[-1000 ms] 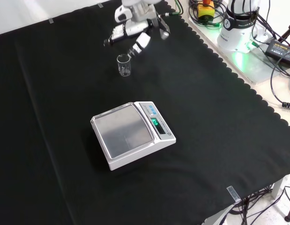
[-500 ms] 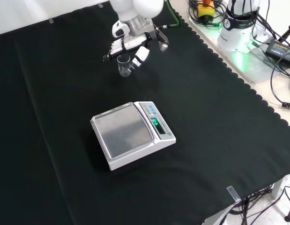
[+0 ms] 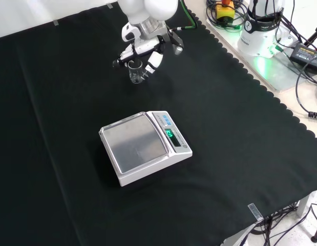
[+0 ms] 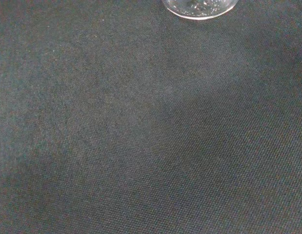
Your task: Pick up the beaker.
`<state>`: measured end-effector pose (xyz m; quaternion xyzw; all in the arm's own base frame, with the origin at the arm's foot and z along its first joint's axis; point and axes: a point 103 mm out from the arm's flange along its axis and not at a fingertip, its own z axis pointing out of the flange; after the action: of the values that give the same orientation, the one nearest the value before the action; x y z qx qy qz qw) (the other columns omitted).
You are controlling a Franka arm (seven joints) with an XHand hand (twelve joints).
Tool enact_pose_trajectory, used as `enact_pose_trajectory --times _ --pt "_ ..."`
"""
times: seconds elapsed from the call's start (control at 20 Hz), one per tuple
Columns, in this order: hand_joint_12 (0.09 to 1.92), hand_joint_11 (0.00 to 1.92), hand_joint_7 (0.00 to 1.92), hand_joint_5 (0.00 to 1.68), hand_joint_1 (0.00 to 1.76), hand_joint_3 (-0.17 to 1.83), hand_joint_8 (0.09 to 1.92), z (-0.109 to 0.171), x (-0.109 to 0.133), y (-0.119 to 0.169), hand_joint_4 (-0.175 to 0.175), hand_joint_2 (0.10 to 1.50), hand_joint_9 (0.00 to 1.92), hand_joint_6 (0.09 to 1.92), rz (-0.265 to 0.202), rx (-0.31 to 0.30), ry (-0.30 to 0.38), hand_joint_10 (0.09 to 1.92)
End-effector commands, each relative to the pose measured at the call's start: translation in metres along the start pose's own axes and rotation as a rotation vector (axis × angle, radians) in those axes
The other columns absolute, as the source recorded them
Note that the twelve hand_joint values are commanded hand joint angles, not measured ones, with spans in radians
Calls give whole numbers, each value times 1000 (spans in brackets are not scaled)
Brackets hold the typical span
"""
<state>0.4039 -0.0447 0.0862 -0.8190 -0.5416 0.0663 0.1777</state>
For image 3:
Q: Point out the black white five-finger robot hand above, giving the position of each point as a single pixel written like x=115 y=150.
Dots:
x=143 y=47

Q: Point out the small clear glass beaker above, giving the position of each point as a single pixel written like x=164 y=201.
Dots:
x=135 y=74

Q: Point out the grey tape strip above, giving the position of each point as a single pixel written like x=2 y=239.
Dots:
x=109 y=5
x=55 y=22

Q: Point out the yellow emergency stop button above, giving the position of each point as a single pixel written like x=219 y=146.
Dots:
x=225 y=10

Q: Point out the white electronic balance steel pan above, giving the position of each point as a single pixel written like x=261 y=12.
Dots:
x=137 y=143

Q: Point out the black scalloped table cloth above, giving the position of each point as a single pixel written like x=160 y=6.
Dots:
x=71 y=128

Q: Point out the black power adapter brick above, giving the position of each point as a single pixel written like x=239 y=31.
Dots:
x=306 y=55

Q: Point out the black tripod leg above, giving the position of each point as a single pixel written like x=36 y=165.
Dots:
x=313 y=33

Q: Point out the clear tape strip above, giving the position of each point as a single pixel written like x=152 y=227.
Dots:
x=255 y=212

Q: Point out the grey table leg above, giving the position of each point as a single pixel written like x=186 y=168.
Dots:
x=303 y=206

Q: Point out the grey metal base plate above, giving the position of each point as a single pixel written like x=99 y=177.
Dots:
x=278 y=71

